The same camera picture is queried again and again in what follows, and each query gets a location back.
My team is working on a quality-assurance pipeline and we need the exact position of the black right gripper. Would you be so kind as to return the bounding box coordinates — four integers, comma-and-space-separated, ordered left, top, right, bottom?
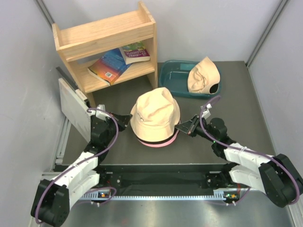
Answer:
175, 114, 217, 143

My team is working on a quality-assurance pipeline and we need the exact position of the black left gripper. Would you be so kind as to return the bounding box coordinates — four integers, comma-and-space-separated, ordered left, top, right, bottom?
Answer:
104, 112, 132, 147

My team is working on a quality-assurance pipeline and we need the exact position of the black hat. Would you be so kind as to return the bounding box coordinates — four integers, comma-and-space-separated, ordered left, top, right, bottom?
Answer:
137, 129, 179, 145

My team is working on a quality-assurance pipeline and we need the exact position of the beige bucket hat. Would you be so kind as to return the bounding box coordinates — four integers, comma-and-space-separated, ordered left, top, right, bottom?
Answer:
130, 87, 180, 143

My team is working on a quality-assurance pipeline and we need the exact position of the beige baseball cap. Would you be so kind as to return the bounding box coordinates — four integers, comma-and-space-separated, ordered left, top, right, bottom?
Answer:
187, 57, 221, 95

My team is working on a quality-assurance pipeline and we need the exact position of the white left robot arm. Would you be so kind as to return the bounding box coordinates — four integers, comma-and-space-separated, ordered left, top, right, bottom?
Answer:
31, 108, 132, 227

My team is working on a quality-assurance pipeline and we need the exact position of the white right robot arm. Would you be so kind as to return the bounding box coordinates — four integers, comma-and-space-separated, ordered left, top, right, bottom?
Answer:
175, 115, 303, 208

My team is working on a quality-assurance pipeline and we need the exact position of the grey flat board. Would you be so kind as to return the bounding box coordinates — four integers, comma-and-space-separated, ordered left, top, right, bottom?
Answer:
56, 67, 91, 142

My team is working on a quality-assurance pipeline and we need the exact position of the teal plastic basin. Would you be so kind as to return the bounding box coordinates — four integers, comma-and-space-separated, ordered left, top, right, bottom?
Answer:
158, 60, 222, 99

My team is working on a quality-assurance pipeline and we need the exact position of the blue orange paperback book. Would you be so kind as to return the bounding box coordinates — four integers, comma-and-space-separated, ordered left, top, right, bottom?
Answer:
88, 48, 133, 86

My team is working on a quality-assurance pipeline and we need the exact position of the green purple paperback book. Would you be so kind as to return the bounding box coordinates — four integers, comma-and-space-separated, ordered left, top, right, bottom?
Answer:
119, 41, 150, 65

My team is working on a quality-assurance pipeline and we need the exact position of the wooden bookshelf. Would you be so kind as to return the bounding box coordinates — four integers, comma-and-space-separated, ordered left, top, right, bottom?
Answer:
52, 1, 158, 107

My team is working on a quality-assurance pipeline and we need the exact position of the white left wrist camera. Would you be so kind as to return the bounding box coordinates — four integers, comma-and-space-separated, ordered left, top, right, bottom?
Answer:
88, 104, 109, 121

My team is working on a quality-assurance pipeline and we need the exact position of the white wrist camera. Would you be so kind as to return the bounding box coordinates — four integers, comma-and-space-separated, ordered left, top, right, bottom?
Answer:
201, 104, 212, 119
88, 104, 109, 121

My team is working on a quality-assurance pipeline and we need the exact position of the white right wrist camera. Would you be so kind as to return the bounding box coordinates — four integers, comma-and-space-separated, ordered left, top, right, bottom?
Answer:
201, 104, 212, 119

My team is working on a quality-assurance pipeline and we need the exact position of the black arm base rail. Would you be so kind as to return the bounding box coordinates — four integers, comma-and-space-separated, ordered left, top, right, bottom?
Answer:
80, 163, 251, 197

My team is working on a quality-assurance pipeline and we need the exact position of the grey slotted cable duct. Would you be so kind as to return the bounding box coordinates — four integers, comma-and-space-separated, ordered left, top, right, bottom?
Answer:
79, 190, 240, 201

